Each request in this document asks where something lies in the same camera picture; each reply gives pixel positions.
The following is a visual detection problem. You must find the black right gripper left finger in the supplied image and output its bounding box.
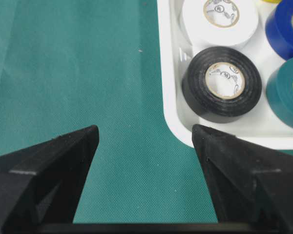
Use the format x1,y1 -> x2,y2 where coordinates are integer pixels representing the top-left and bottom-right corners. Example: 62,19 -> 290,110
0,125 -> 99,234

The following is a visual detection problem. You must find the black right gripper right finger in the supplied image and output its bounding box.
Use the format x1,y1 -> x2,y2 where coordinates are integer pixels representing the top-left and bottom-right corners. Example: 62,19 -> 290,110
192,124 -> 293,234

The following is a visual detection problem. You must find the teal tape roll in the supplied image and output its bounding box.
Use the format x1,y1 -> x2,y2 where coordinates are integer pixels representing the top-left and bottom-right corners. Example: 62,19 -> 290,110
266,58 -> 293,128

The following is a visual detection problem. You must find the black tape roll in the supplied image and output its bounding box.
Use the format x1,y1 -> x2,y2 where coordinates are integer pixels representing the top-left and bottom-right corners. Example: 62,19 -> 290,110
182,46 -> 262,123

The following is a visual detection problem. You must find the blue tape roll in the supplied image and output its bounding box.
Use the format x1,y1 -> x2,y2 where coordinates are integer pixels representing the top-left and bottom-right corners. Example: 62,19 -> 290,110
265,0 -> 293,60

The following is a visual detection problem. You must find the white tape roll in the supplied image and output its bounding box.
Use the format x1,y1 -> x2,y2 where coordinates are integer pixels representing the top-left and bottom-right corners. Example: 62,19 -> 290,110
180,0 -> 259,49

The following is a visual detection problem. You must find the yellow tape roll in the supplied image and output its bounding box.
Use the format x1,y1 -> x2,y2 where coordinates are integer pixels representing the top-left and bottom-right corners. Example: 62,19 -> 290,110
262,0 -> 282,4

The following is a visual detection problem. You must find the white plastic tray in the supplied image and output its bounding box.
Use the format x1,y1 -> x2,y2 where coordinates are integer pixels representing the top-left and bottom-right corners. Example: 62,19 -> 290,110
157,0 -> 293,150

